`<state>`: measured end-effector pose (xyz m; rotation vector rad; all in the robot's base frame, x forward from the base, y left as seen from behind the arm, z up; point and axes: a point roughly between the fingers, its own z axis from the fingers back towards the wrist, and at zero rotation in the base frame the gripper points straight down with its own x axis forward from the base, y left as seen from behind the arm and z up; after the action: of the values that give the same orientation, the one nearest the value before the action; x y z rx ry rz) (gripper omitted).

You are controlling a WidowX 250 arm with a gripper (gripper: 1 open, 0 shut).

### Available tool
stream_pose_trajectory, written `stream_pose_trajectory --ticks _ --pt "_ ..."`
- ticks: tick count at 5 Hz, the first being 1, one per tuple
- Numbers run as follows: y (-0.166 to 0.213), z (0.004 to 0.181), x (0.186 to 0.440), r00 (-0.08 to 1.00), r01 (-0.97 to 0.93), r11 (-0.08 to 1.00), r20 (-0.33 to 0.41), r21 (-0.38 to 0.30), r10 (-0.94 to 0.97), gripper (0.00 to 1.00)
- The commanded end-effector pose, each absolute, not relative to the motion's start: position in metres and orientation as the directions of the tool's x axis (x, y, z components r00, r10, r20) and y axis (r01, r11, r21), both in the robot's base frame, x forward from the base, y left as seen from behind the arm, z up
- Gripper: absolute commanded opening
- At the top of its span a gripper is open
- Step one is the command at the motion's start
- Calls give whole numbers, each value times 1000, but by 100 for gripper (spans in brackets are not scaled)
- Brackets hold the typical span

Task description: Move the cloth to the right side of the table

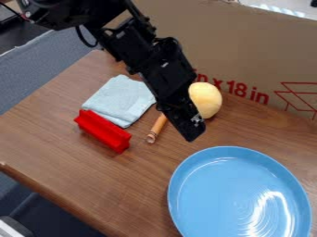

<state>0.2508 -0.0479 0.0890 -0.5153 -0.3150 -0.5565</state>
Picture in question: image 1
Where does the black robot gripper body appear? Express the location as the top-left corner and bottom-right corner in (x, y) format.
(137, 38), (195, 106)

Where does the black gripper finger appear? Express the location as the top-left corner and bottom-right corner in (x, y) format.
(156, 95), (205, 142)

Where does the light blue cloth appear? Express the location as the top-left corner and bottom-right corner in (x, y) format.
(81, 75), (156, 129)

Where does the red plastic block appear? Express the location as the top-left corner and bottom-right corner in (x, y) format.
(74, 109), (131, 154)

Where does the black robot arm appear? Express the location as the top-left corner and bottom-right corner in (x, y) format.
(16, 0), (205, 142)

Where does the orange crayon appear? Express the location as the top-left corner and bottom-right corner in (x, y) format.
(145, 114), (167, 143)

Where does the yellow potato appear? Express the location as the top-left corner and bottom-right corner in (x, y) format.
(188, 82), (223, 119)

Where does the blue round plate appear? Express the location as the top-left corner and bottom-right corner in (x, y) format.
(167, 146), (311, 237)

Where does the grey fabric panel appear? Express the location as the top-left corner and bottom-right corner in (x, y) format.
(0, 29), (92, 115)

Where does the brown cardboard box wall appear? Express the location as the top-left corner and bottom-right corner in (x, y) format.
(132, 0), (317, 123)

